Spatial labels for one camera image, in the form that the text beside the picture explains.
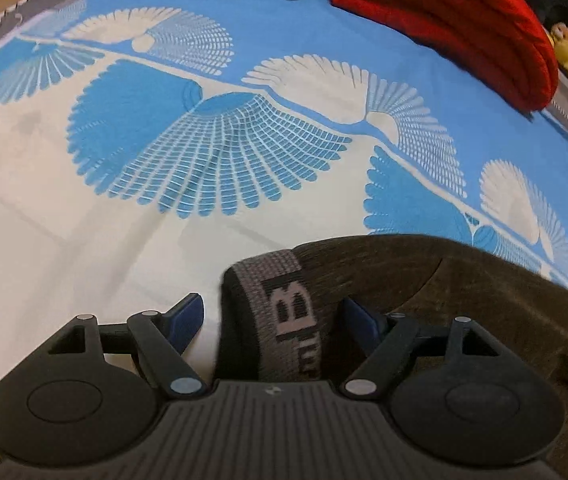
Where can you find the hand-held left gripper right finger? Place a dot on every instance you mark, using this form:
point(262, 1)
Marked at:
point(361, 319)

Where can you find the red folded blanket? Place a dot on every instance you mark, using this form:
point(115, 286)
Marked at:
point(439, 5)

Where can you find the blue white patterned bed sheet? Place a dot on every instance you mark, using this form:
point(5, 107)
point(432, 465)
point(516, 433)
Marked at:
point(284, 35)

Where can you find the yellow plush toy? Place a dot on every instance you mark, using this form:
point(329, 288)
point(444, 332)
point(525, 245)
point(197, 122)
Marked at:
point(561, 40)

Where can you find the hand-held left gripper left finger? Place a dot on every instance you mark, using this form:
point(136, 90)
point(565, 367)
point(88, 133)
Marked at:
point(186, 320)

